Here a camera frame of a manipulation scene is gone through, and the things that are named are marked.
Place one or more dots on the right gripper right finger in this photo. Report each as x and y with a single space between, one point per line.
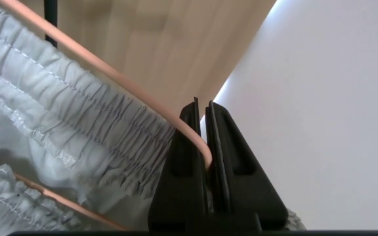
241 190

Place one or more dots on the pink clothes hanger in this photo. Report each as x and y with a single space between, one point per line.
110 71

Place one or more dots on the beige curtain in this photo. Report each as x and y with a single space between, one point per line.
159 39

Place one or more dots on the black clothes rack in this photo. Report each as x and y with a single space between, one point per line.
50 16

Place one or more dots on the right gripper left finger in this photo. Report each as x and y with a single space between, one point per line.
179 190

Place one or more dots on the pale grey shorts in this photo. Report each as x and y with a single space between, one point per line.
61 98

